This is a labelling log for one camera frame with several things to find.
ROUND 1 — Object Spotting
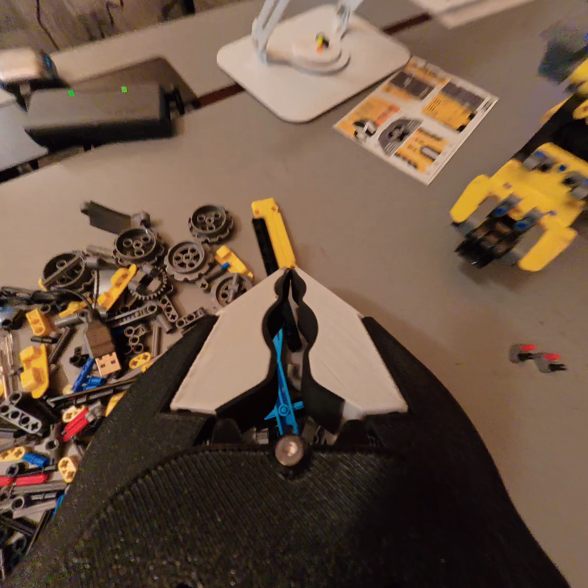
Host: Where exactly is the yellow toy brick robot model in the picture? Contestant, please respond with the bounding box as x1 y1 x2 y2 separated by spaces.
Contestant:
449 62 588 273

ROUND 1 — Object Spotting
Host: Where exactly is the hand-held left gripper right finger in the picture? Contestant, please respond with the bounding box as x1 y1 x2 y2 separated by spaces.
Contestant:
289 267 409 421

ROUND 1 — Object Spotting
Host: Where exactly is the blue toy brick lever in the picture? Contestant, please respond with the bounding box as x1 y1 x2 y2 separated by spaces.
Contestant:
264 328 305 437

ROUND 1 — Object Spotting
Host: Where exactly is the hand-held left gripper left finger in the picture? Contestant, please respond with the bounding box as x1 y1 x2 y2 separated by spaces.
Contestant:
170 267 295 419

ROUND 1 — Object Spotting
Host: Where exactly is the yellow toy brick beam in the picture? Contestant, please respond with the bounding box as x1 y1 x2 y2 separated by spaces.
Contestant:
251 198 297 270

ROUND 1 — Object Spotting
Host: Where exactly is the pile of toy brick parts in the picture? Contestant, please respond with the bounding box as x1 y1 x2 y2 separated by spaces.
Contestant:
0 200 255 568

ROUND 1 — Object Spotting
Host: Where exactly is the white book stand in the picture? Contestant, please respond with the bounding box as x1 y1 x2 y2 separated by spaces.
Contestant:
216 0 411 124

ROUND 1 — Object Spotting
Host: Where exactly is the black power bank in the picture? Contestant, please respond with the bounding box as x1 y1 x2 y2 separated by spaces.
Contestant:
23 84 185 151

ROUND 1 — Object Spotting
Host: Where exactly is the yellow grey sticker sheet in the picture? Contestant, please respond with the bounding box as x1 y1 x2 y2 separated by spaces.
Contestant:
333 56 499 187

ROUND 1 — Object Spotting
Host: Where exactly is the black USB cable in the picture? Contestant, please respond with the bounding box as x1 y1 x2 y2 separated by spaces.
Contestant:
83 276 123 378

